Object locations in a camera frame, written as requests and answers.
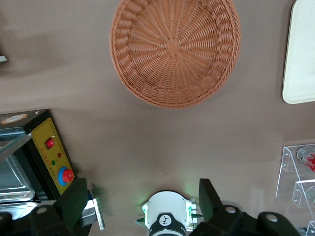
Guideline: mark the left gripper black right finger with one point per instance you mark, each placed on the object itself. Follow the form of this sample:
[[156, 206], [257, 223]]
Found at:
[[214, 216]]

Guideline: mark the beige plastic tray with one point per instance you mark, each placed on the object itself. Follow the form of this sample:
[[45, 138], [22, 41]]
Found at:
[[302, 61]]

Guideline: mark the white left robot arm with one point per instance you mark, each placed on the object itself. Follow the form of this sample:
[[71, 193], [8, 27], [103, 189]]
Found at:
[[167, 204]]

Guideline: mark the stainless steel pan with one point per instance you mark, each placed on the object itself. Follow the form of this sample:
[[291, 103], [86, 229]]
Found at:
[[14, 209], [12, 179]]

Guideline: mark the brown round wicker basket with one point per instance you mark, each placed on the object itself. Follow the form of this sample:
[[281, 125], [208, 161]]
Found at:
[[172, 46]]

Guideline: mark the black food warmer machine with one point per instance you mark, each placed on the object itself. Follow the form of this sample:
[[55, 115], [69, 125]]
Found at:
[[46, 147]]

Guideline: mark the clear acrylic bottle rack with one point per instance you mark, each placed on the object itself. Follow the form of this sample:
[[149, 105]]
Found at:
[[286, 167]]

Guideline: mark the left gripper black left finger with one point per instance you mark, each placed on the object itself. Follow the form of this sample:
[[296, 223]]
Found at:
[[66, 214]]

